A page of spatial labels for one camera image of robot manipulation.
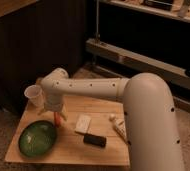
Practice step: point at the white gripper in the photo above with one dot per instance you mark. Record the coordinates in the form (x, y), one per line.
(54, 102)

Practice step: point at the red pepper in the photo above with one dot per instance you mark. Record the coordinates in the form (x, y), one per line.
(57, 119)

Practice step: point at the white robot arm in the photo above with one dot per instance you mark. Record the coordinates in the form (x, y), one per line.
(149, 113)

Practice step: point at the green ceramic bowl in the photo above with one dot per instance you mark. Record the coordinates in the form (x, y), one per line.
(37, 138)

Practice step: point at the clear plastic cup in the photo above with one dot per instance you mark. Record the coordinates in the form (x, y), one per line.
(34, 94)

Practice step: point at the white sponge block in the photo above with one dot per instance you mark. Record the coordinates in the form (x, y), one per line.
(82, 124)

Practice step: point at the wooden table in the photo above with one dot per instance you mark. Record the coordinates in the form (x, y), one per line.
(69, 147)

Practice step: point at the black rectangular box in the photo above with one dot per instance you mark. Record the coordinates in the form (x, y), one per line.
(95, 140)

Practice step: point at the white tube bottle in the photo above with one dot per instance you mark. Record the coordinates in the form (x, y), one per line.
(118, 125)

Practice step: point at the upper wooden shelf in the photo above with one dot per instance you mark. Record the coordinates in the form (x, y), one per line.
(175, 9)

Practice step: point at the metal shelf rail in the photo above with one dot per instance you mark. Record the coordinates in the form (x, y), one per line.
(142, 63)

